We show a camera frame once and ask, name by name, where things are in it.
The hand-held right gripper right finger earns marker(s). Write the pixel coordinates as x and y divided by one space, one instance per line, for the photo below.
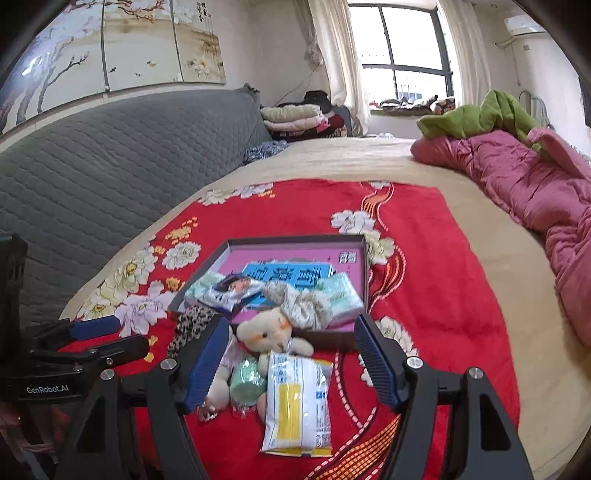
376 364

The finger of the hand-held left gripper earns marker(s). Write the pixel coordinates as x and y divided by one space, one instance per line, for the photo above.
111 350
94 327

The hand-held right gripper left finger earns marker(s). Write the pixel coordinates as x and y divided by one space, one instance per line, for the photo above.
207 369

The green makeup sponge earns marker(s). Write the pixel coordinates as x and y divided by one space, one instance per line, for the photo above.
247 381

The leopard print scrunchie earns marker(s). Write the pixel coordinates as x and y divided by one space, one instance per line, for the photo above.
191 325

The grey cardboard box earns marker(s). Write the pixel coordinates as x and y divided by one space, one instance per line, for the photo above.
332 340

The cream bear plush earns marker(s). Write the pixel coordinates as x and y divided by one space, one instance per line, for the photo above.
265 330

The green and white tissue pack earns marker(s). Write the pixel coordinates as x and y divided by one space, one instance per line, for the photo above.
344 297
201 288

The blue and white packet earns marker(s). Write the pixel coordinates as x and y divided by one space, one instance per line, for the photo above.
231 290

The yellow and white packet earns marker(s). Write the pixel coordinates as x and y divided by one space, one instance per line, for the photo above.
295 406

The white floral scrunchie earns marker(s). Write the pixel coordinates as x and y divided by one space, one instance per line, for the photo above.
300 307

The red floral blanket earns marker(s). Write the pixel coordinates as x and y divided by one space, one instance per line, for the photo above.
438 300

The pink book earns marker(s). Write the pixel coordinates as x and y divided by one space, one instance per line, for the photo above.
277 256

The grey quilted headboard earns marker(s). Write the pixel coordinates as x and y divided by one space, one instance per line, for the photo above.
115 161

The blue patterned cloth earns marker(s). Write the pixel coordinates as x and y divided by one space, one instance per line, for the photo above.
263 151

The pink quilt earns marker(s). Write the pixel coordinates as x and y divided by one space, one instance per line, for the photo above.
531 184

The pink folded blanket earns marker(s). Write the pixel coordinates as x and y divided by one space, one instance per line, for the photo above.
295 123

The dark cloth pile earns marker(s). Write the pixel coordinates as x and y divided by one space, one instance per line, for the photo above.
415 107

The cream folded blanket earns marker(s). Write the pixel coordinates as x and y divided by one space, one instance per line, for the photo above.
288 112

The green blanket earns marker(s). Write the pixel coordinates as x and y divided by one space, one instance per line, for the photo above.
485 115

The dark clothes pile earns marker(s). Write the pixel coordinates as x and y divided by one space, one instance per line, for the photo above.
316 98

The cream curtain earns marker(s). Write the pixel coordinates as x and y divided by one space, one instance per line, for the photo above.
341 55
466 46

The window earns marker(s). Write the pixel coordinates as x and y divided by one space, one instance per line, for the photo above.
415 37

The white air conditioner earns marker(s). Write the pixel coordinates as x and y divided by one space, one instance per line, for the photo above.
524 25

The floral wall painting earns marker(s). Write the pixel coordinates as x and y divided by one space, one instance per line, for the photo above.
138 41

